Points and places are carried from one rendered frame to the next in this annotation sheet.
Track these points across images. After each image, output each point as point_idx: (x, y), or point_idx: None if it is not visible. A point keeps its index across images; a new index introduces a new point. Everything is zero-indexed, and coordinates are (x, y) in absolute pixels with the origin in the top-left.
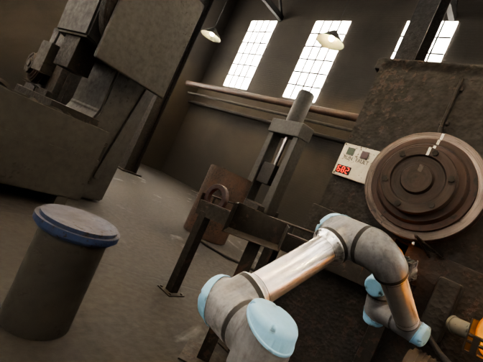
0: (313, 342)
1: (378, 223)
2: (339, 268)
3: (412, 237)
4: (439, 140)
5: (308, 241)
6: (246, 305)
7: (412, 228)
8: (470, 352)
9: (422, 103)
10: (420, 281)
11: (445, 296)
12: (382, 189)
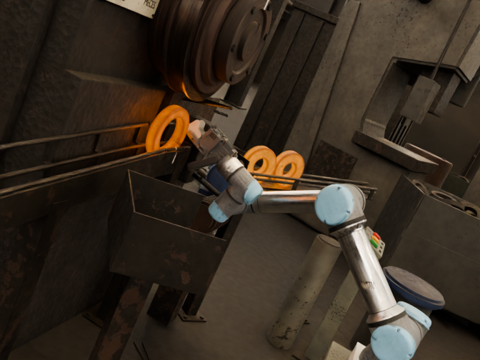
0: (73, 265)
1: (138, 70)
2: (145, 173)
3: (205, 97)
4: None
5: (366, 241)
6: (418, 325)
7: (212, 90)
8: None
9: None
10: (172, 126)
11: None
12: (226, 64)
